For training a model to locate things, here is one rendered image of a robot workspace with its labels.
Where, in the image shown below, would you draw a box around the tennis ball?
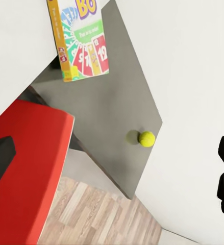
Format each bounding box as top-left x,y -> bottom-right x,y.
139,131 -> 155,146

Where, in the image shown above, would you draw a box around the board game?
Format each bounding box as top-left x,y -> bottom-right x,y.
47,0 -> 109,82

